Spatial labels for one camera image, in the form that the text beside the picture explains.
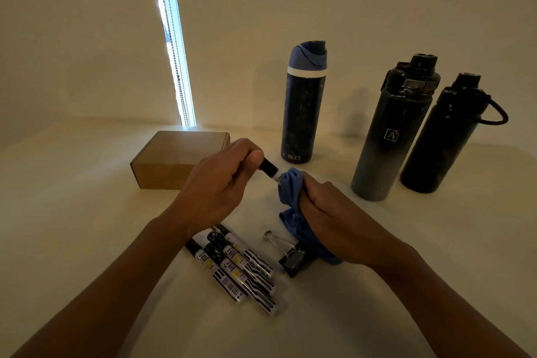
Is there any person's left hand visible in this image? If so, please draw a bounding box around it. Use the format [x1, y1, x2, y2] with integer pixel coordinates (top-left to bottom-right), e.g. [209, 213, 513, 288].
[169, 138, 265, 237]

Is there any person's right hand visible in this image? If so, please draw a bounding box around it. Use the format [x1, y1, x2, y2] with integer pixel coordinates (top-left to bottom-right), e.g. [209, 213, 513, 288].
[298, 171, 420, 272]

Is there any brown paper box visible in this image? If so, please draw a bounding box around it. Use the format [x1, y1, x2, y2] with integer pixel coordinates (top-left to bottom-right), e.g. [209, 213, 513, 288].
[130, 130, 232, 191]

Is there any black white striped marker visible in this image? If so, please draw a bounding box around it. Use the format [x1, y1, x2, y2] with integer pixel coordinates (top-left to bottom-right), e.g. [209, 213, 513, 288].
[258, 158, 282, 183]
[204, 243, 279, 317]
[206, 230, 277, 296]
[211, 223, 276, 279]

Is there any black binder clip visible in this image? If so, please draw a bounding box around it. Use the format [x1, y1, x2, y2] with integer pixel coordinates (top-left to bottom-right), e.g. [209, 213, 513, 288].
[263, 230, 318, 279]

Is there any blue cloth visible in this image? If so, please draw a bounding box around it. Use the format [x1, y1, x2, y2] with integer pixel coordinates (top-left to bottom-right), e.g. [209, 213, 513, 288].
[277, 167, 343, 266]

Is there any barcode label black marker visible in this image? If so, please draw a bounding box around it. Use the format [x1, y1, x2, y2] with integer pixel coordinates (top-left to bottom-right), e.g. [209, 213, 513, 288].
[185, 238, 247, 304]

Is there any black grey gradient bottle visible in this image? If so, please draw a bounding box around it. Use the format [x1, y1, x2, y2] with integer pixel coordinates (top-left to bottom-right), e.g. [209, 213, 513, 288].
[351, 53, 442, 202]

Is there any navy bottle with blue lid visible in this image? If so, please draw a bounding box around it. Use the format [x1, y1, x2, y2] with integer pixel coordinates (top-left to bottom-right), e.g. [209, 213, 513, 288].
[280, 40, 328, 164]

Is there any black bottle with loop handle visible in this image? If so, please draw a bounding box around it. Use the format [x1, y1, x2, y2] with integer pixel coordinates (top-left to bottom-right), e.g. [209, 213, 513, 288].
[399, 73, 510, 194]

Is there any person's right forearm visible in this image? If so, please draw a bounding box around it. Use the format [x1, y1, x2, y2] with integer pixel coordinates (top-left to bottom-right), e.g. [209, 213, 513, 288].
[373, 244, 531, 358]

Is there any person's left forearm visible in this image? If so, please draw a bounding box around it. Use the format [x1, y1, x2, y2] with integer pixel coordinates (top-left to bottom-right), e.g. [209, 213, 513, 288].
[12, 213, 192, 358]

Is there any beaded blind chain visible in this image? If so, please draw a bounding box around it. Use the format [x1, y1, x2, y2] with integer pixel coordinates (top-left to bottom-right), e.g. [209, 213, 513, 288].
[152, 0, 193, 127]

